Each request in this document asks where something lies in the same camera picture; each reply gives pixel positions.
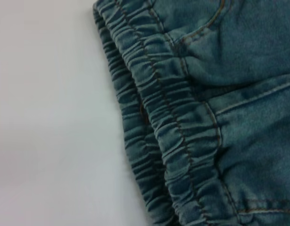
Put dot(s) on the blue denim shorts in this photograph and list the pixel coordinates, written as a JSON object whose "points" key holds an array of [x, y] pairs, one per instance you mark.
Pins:
{"points": [[217, 113]]}

